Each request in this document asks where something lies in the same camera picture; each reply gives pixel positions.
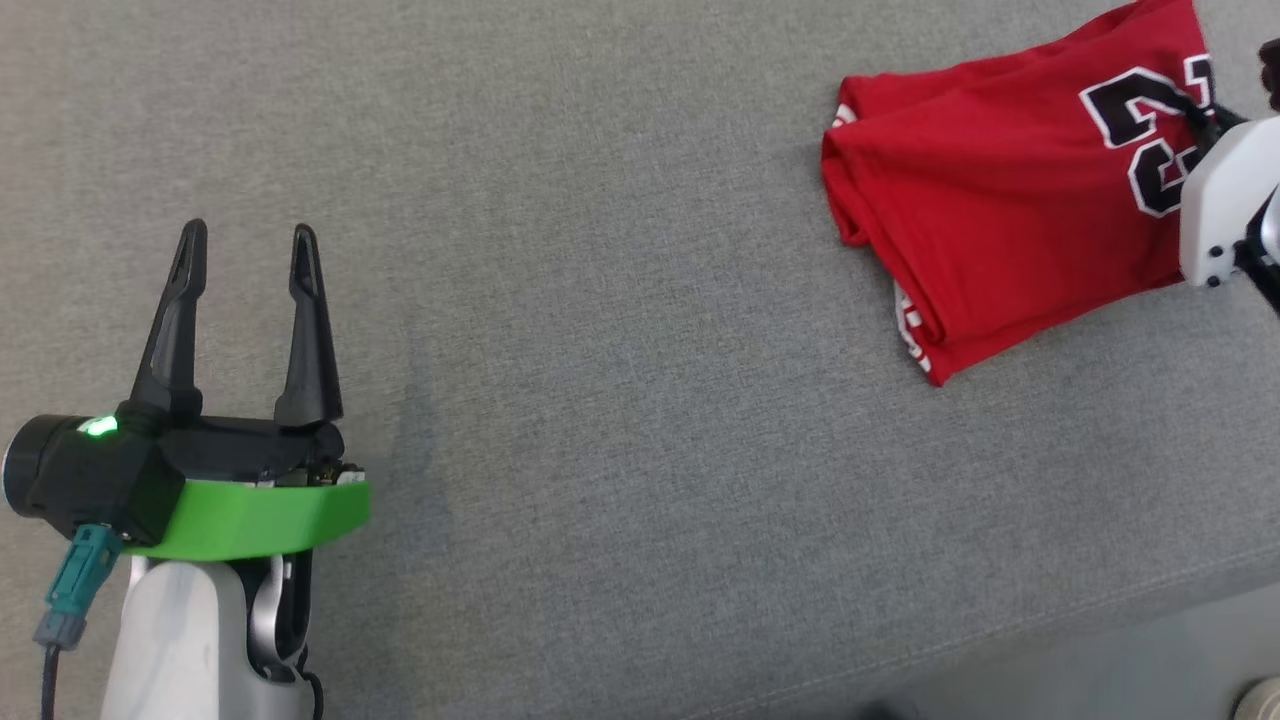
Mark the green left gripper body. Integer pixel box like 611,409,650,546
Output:
118,400,372,561

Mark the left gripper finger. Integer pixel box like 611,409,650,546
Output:
128,219,209,421
274,224,344,428

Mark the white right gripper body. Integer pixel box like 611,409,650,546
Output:
1178,113,1280,289

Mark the red basketball jersey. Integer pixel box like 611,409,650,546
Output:
822,0,1226,387

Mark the grey fabric sofa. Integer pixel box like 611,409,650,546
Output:
0,0,1280,720

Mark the teal left cable connector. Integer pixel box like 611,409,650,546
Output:
33,523,123,649

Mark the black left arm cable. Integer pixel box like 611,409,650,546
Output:
38,640,63,720

